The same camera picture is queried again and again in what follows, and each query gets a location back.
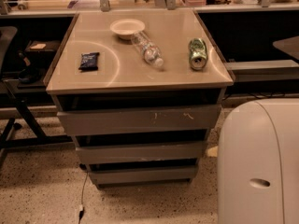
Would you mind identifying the grey drawer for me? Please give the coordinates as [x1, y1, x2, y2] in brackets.
[89, 159, 198, 186]
[52, 88, 224, 136]
[73, 130, 207, 164]

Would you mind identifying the black floor cable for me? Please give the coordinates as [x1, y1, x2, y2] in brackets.
[78, 171, 90, 224]

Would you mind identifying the grey bottom drawer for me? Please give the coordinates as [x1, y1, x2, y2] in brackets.
[89, 159, 198, 186]

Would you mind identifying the grey top drawer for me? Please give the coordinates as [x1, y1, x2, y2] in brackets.
[52, 88, 224, 136]

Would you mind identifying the white paper bowl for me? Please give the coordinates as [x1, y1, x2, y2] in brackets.
[110, 19, 145, 40]

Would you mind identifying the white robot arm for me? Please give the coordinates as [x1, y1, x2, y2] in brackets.
[217, 98, 299, 224]

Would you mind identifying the green soda can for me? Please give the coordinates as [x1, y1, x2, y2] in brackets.
[188, 38, 208, 71]

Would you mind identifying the grey middle drawer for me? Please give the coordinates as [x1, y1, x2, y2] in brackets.
[73, 130, 207, 164]

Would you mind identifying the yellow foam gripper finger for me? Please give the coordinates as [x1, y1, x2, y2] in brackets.
[206, 147, 218, 158]

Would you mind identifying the clear plastic water bottle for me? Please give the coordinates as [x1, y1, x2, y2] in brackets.
[131, 31, 164, 70]

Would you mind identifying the dark blue snack packet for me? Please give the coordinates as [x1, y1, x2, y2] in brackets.
[78, 52, 100, 71]

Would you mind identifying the grey drawer cabinet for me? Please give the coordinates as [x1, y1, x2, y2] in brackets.
[42, 8, 235, 191]

